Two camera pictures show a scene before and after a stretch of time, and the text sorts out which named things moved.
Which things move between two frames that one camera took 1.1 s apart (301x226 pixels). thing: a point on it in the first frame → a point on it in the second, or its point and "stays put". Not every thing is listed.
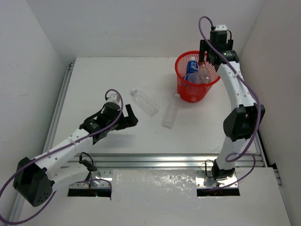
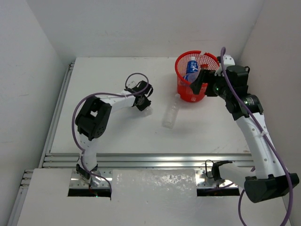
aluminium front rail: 103,162 stays put
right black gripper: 205,47 → 211,76
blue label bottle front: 193,65 stays put
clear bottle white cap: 171,112 stays put
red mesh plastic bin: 190,92 stays put
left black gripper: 125,118 → 144,103
